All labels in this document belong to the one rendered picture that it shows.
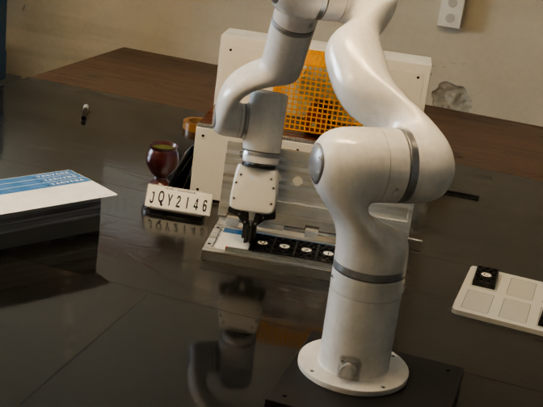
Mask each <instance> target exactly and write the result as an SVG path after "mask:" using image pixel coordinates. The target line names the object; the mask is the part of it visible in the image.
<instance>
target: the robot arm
mask: <svg viewBox="0 0 543 407"><path fill-rule="evenodd" d="M397 1H398V0H271V3H272V5H273V6H274V7H275V9H274V12H273V16H272V19H271V24H270V27H269V31H268V34H267V40H266V44H265V47H264V50H263V55H262V56H261V57H260V58H258V59H256V60H254V61H251V62H249V63H247V64H245V65H243V66H242V67H240V68H238V69H236V70H235V71H234V72H233V73H232V74H230V76H229V77H228V78H227V79H226V80H225V82H224V84H223V85H222V87H221V90H220V92H219V95H218V97H217V102H216V106H215V109H214V113H213V129H214V131H215V132H216V133H218V134H220V135H222V136H229V137H236V138H242V139H243V143H242V149H243V151H239V157H242V160H243V161H244V162H242V164H238V167H237V169H236V172H235V175H234V181H233V186H232V190H231V195H230V200H229V208H228V212H230V213H232V214H234V215H236V216H238V218H239V219H240V220H241V222H242V223H243V227H242V238H244V241H243V243H248V244H250V243H251V241H252V240H255V236H256V230H257V225H258V224H260V223H262V222H263V221H264V220H274V219H275V218H276V205H277V198H278V190H279V170H278V169H276V167H275V166H278V165H279V160H280V150H281V144H282V139H283V133H284V123H285V117H286V111H287V106H288V96H287V95H286V94H283V93H280V92H275V91H270V90H262V89H265V88H269V87H274V86H286V85H289V84H292V83H294V82H295V81H296V80H297V79H298V78H299V77H300V75H301V72H302V70H303V67H304V64H305V59H306V57H307V54H308V51H309V46H310V44H311V41H312V39H313V36H314V31H315V28H316V26H317V23H318V20H324V21H335V22H340V23H344V25H343V26H342V27H340V28H339V29H338V30H336V32H335V33H334V34H333V35H332V36H331V37H330V39H329V41H328V43H327V45H326V51H325V62H326V68H327V72H328V74H329V78H330V82H331V85H332V87H333V90H334V92H335V95H336V97H337V99H338V100H339V102H340V103H341V105H342V106H343V108H344V109H345V110H346V111H347V113H348V114H349V115H351V116H352V117H353V118H354V119H355V120H357V121H358V122H360V123H361V124H363V125H364V127H340V128H333V129H331V130H329V131H327V132H324V133H323V134H322V135H321V136H320V137H319V138H318V139H317V140H316V142H315V143H314V146H313V148H312V150H311V152H310V154H309V167H308V169H309V176H310V178H311V181H312V183H313V185H314V187H315V189H316V190H317V192H318V194H319V195H320V197H321V198H322V200H323V202H324V204H325V205H326V206H327V208H328V210H329V212H330V214H331V216H332V218H333V220H334V223H335V230H336V243H335V256H334V261H333V266H332V272H331V277H330V288H329V293H328V299H327V305H326V315H325V320H324V326H323V331H322V339H318V340H316V341H312V342H310V343H308V344H306V345H305V346H303V347H302V348H301V350H300V352H299V355H298V360H297V362H298V366H299V368H300V370H301V371H302V373H303V374H304V375H305V376H306V377H307V378H308V379H310V380H312V381H313V382H314V383H315V384H318V385H320V386H322V387H324V388H327V389H329V390H331V391H334V392H339V393H342V394H347V395H351V396H358V397H380V396H384V395H389V394H391V393H394V392H397V391H399V390H400V389H402V388H403V387H404V386H405V385H406V383H407V381H408V377H409V369H408V366H407V365H406V363H405V362H404V361H403V360H402V358H401V357H399V356H398V355H396V354H395V353H394V352H393V351H392V349H393V344H394V335H395V330H396V325H397V320H398V312H399V307H400V303H401V298H402V289H403V284H404V279H405V275H406V267H407V261H408V254H409V244H408V240H407V238H406V236H405V234H404V233H403V232H402V231H401V230H399V229H398V228H396V227H394V226H392V225H391V224H388V223H386V222H384V221H382V220H379V219H377V218H376V217H374V216H371V215H370V214H369V212H368V207H369V205H370V204H372V203H394V204H420V203H426V202H430V201H432V200H435V199H438V198H440V197H441V196H442V195H443V194H444V193H445V192H446V191H447V190H448V189H449V188H450V186H451V184H452V182H453V179H454V174H455V171H456V168H455V161H454V156H453V152H452V149H451V147H450V145H449V143H448V141H447V139H446V138H445V136H444V134H443V133H442V132H441V131H440V130H439V129H438V128H437V126H436V125H435V124H434V123H433V122H432V120H431V119H430V118H429V117H428V116H427V115H426V114H425V113H424V112H423V111H422V110H421V109H420V108H419V107H418V106H417V105H415V104H414V103H413V102H412V101H411V100H410V99H409V98H408V97H407V96H406V95H405V94H404V93H403V92H402V91H401V90H400V89H399V88H398V86H397V85H396V84H395V82H394V80H393V79H392V77H391V74H390V72H389V68H388V65H387V62H386V59H385V55H384V53H383V50H382V47H381V41H380V34H381V33H382V32H383V31H384V30H385V28H386V27H387V25H388V24H389V22H390V20H391V19H392V17H393V15H394V12H395V10H396V7H397ZM248 94H250V98H249V102H248V103H240V101H241V100H242V99H243V98H244V97H246V96H247V95H248ZM249 212H254V213H255V218H254V220H253V222H252V223H251V225H250V221H249ZM262 214H263V215H262Z"/></svg>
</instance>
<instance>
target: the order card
mask: <svg viewBox="0 0 543 407"><path fill-rule="evenodd" d="M212 203H213V194H212V193H207V192H201V191H192V190H187V189H182V188H176V187H167V186H162V185H156V184H151V183H149V184H148V187H147V192H146V197H145V206H147V207H152V208H162V209H167V210H172V211H177V212H186V213H192V214H197V215H202V216H210V212H211V207H212Z"/></svg>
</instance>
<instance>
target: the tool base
mask: <svg viewBox="0 0 543 407"><path fill-rule="evenodd" d="M217 227H220V228H217ZM242 227H243V224H242V222H241V220H240V219H239V218H238V216H230V215H228V216H227V217H224V216H219V221H218V222H217V223H216V225H215V227H214V228H213V230H212V232H211V234H210V235H209V237H208V240H207V241H206V242H205V244H204V247H203V249H202V250H201V258H200V259H202V260H207V261H212V262H221V263H226V264H231V265H236V266H245V267H250V268H255V269H260V270H265V271H274V272H280V273H285V274H290V275H299V276H304V277H309V278H314V279H323V280H328V281H330V277H331V272H332V268H328V267H323V266H314V265H309V264H303V263H298V262H289V261H284V260H279V259H274V258H265V257H260V256H254V255H249V254H240V253H235V252H230V251H225V250H224V249H219V248H214V246H215V245H216V243H217V240H218V238H219V236H220V235H221V233H222V231H223V229H224V228H230V229H239V230H242ZM287 230H288V231H287ZM292 231H293V232H292ZM256 232H257V233H263V234H269V235H274V236H279V237H288V238H293V239H298V240H303V241H313V242H318V243H323V244H328V245H335V243H336V235H334V234H329V233H320V232H319V231H318V229H310V228H305V230H304V229H295V228H289V227H284V231H279V230H274V229H264V228H259V227H258V226H257V230H256ZM297 232H298V233H297ZM322 236H323V237H322ZM332 237H333V238H332ZM208 243H211V244H208Z"/></svg>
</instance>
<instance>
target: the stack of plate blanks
mask: <svg viewBox="0 0 543 407"><path fill-rule="evenodd" d="M66 174H76V173H75V172H74V171H72V170H62V171H56V172H50V173H44V174H34V175H28V176H22V177H16V178H5V179H0V184H5V183H15V182H21V181H27V180H33V179H38V178H48V177H54V176H60V175H66ZM100 208H101V198H100V199H91V200H86V201H81V202H76V203H68V204H62V205H57V206H52V207H47V208H38V209H33V210H28V211H24V212H15V213H10V214H5V215H0V250H4V249H8V248H12V247H16V246H21V245H29V244H33V243H37V242H42V241H49V240H53V239H58V238H63V237H70V236H74V235H78V234H83V233H90V232H95V231H99V226H100Z"/></svg>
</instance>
